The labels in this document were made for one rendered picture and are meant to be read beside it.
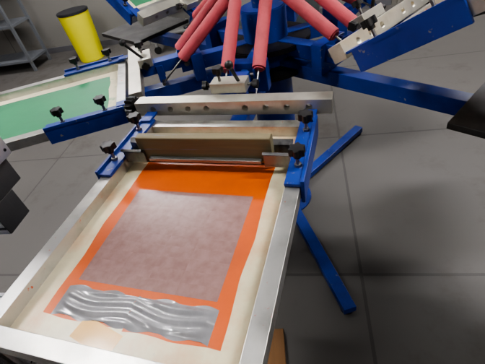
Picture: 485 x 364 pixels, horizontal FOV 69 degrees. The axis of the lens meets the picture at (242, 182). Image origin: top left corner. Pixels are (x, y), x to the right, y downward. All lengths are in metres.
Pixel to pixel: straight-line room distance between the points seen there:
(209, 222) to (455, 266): 1.42
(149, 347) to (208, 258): 0.21
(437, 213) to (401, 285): 0.54
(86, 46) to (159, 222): 4.76
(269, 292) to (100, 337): 0.34
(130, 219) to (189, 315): 0.34
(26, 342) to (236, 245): 0.44
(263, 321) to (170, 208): 0.42
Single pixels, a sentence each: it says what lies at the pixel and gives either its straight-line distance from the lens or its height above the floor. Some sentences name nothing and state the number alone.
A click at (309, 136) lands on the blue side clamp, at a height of 1.00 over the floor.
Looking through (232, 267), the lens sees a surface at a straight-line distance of 0.77.
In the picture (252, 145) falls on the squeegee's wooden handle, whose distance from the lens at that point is 0.94.
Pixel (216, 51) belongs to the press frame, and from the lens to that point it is 1.66.
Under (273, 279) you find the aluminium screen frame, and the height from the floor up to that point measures 0.99.
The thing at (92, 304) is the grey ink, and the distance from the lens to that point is 0.84.
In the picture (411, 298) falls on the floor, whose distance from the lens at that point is 1.87.
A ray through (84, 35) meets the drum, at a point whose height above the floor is 0.35.
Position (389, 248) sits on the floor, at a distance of 2.02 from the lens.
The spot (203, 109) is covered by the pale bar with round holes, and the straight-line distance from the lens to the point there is 1.21.
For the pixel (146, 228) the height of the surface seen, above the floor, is 0.96.
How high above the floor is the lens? 1.57
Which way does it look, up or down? 40 degrees down
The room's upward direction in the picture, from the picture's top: 13 degrees counter-clockwise
